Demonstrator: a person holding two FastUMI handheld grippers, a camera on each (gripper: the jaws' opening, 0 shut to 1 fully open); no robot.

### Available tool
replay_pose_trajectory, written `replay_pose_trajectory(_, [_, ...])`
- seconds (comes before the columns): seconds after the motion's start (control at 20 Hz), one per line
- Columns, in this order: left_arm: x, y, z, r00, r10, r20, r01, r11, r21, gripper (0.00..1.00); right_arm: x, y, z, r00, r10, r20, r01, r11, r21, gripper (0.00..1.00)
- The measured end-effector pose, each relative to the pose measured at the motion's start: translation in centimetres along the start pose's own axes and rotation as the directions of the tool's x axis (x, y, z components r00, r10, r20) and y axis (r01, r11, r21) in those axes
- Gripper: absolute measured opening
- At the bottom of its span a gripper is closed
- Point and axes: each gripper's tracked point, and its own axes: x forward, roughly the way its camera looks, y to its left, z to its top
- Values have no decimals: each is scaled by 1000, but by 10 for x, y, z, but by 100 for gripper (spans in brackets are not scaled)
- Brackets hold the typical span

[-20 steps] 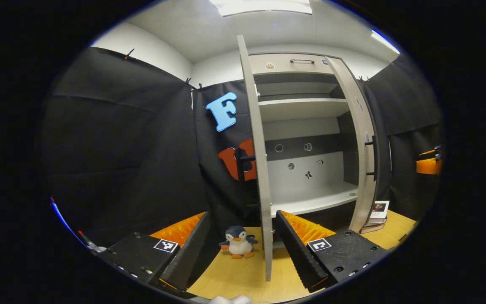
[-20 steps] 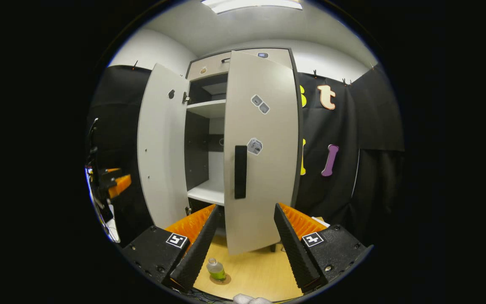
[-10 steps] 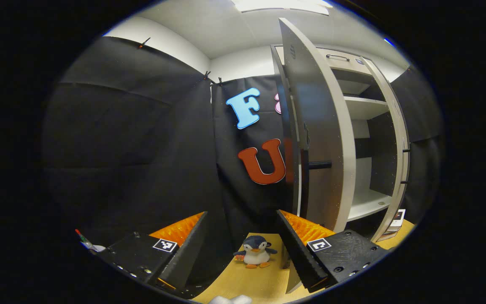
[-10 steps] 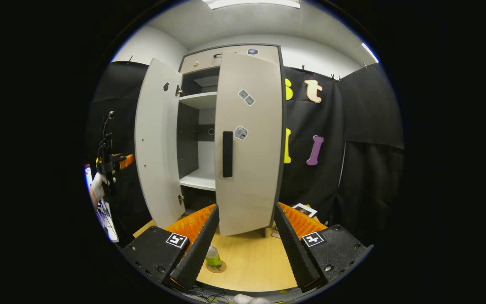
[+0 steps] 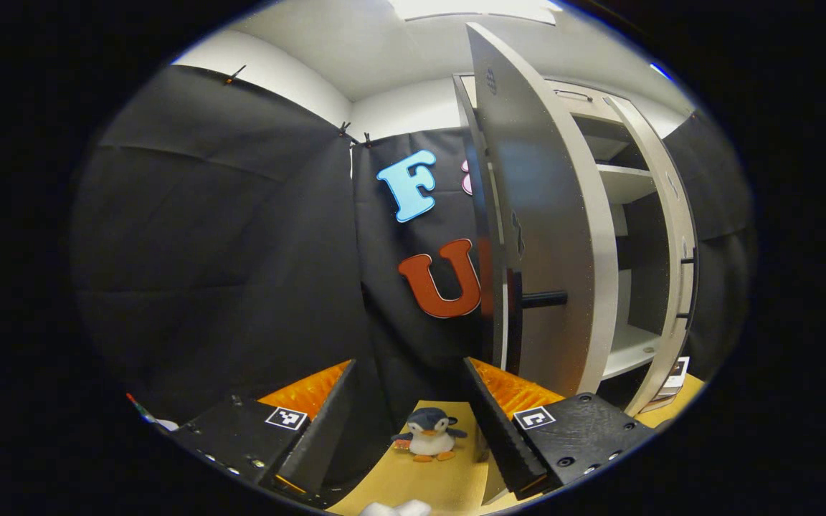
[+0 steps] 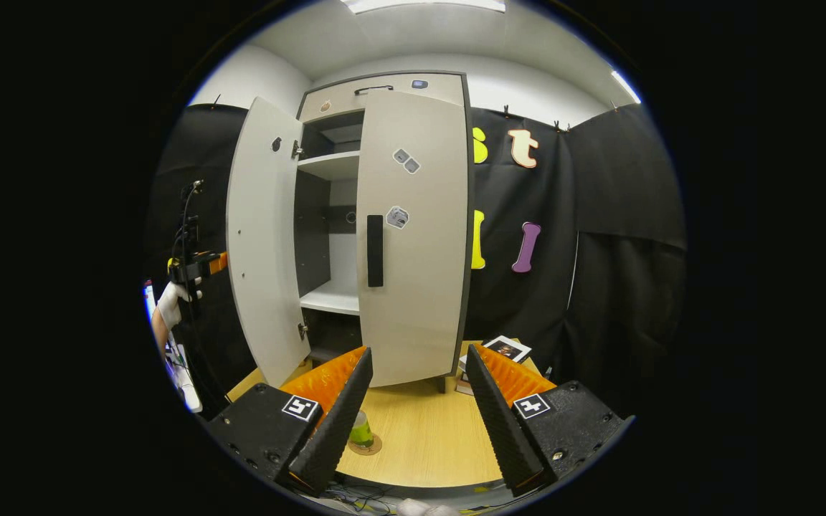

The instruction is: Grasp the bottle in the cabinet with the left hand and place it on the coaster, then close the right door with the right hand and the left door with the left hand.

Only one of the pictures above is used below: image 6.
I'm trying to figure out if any grey cabinet shelf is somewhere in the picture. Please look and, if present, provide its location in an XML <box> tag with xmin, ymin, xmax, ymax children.
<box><xmin>297</xmin><ymin>149</ymin><xmax>361</xmax><ymax>181</ymax></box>

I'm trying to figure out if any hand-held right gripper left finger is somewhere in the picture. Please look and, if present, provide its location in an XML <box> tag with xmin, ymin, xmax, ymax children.
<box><xmin>205</xmin><ymin>347</ymin><xmax>374</xmax><ymax>495</ymax></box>

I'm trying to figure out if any black backdrop cloth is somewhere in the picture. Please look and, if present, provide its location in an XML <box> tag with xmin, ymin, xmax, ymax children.
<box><xmin>142</xmin><ymin>102</ymin><xmax>688</xmax><ymax>416</ymax></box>

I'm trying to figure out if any green label plastic bottle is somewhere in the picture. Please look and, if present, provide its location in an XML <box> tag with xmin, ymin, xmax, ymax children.
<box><xmin>350</xmin><ymin>410</ymin><xmax>375</xmax><ymax>449</ymax></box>

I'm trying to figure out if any large ceiling light panel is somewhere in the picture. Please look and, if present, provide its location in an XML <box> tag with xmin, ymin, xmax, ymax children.
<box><xmin>341</xmin><ymin>0</ymin><xmax>507</xmax><ymax>15</ymax></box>

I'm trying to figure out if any narrow ceiling light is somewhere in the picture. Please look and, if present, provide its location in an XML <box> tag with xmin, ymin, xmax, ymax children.
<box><xmin>611</xmin><ymin>70</ymin><xmax>642</xmax><ymax>105</ymax></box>

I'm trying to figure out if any white framed photo card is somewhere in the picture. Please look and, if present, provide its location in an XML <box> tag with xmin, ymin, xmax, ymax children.
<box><xmin>483</xmin><ymin>335</ymin><xmax>533</xmax><ymax>364</ymax></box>

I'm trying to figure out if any black cable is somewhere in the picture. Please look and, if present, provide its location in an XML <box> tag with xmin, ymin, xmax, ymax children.
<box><xmin>320</xmin><ymin>482</ymin><xmax>403</xmax><ymax>513</ymax></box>

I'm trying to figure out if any black door handle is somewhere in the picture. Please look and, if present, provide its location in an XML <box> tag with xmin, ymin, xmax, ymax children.
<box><xmin>366</xmin><ymin>214</ymin><xmax>384</xmax><ymax>288</ymax></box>

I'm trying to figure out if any light grey cabinet door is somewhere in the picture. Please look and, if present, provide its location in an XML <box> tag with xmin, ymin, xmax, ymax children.
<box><xmin>226</xmin><ymin>96</ymin><xmax>311</xmax><ymax>388</ymax></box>
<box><xmin>356</xmin><ymin>88</ymin><xmax>471</xmax><ymax>388</ymax></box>

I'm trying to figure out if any grey cabinet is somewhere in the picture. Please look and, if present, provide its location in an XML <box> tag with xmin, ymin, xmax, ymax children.
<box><xmin>291</xmin><ymin>70</ymin><xmax>475</xmax><ymax>381</ymax></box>

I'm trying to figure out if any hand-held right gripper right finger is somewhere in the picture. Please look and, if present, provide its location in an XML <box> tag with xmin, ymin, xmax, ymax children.
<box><xmin>465</xmin><ymin>344</ymin><xmax>635</xmax><ymax>497</ymax></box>

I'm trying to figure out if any flat book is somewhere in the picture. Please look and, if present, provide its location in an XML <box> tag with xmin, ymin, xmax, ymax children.
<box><xmin>455</xmin><ymin>353</ymin><xmax>478</xmax><ymax>397</ymax></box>

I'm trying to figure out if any light grey cabinet drawer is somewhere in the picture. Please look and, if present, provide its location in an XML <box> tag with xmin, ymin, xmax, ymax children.
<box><xmin>300</xmin><ymin>72</ymin><xmax>465</xmax><ymax>121</ymax></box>

